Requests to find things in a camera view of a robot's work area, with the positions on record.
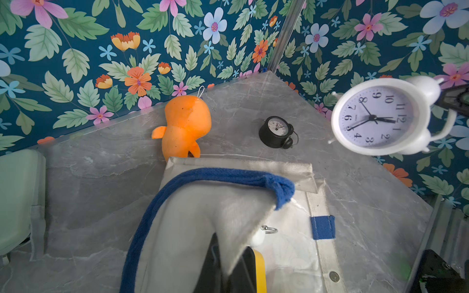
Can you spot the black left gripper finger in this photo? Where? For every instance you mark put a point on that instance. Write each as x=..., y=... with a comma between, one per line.
x=210, y=278

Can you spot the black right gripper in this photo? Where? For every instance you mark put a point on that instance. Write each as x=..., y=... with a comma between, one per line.
x=456, y=99

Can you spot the white twin-bell alarm clock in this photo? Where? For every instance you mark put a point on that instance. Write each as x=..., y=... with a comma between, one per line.
x=386, y=116

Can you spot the white canvas tote bag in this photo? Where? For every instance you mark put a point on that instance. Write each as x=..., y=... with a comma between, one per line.
x=234, y=198

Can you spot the small black alarm clock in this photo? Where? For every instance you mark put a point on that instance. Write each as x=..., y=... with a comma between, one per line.
x=276, y=132

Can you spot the black yellow square clock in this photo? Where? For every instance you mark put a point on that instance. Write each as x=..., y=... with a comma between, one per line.
x=249, y=275

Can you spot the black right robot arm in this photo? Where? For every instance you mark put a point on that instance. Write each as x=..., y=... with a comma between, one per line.
x=442, y=265

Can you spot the orange plush whale toy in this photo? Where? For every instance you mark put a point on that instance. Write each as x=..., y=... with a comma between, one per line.
x=188, y=119

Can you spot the mint green glasses case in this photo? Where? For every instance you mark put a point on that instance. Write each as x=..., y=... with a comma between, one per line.
x=23, y=183

